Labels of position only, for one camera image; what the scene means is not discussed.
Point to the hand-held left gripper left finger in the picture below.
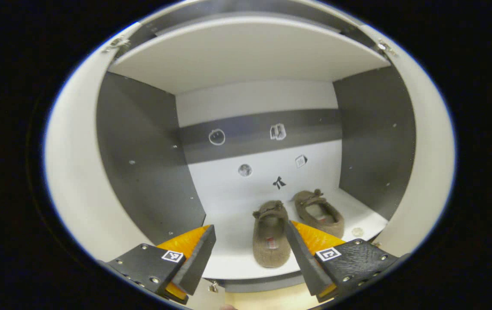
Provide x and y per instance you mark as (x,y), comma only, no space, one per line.
(198,262)

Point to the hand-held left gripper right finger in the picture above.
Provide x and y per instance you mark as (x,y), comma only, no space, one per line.
(301,262)

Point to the brown fuzzy shoe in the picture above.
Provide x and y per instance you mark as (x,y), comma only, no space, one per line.
(267,256)
(334,224)

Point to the grey shoe cabinet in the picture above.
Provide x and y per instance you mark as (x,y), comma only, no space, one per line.
(151,163)

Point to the grey cabinet door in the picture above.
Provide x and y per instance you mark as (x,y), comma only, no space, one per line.
(431,163)
(73,172)

